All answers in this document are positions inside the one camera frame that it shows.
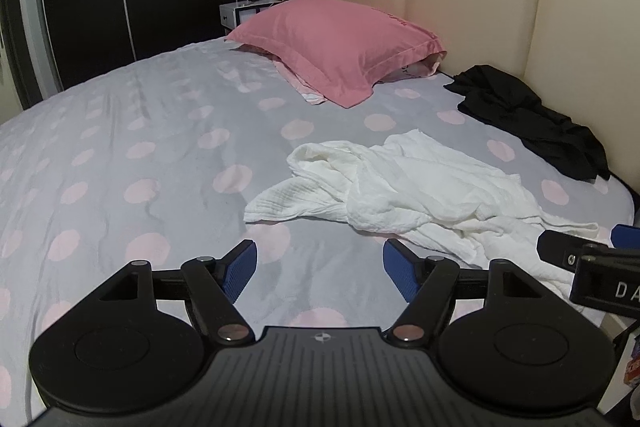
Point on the pink pillow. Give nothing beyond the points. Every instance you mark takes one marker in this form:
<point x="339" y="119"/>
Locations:
<point x="330" y="37"/>

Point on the colourful box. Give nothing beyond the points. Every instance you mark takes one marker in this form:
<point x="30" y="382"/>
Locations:
<point x="634" y="367"/>

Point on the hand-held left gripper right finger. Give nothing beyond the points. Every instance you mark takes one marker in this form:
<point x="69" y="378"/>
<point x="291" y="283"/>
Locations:
<point x="400" y="269"/>

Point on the white nightstand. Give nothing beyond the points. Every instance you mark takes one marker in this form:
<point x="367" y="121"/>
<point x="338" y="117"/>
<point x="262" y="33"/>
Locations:
<point x="230" y="14"/>

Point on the white crinkled garment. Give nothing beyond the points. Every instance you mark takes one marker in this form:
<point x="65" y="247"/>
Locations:
<point x="400" y="187"/>

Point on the black glossy wardrobe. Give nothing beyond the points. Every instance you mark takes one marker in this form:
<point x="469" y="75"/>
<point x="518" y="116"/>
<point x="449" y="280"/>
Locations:
<point x="75" y="32"/>

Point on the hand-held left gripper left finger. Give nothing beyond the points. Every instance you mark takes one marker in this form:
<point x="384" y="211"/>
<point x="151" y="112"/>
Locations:
<point x="241" y="268"/>

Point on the black garment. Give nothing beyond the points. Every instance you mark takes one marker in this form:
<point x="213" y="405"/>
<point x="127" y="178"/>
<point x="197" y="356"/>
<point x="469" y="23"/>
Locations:
<point x="525" y="117"/>

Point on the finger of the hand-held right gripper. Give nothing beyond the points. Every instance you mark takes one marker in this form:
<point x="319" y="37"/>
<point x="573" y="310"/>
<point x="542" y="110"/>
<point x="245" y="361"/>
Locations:
<point x="627" y="236"/>
<point x="557" y="249"/>

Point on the grey pink-dotted bed sheet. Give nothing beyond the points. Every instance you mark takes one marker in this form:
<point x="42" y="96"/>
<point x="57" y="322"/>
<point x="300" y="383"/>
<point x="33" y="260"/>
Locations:
<point x="175" y="187"/>

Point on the white printed pillow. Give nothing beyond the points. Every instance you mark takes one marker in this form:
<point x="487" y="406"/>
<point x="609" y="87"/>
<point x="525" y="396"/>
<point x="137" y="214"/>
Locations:
<point x="302" y="89"/>

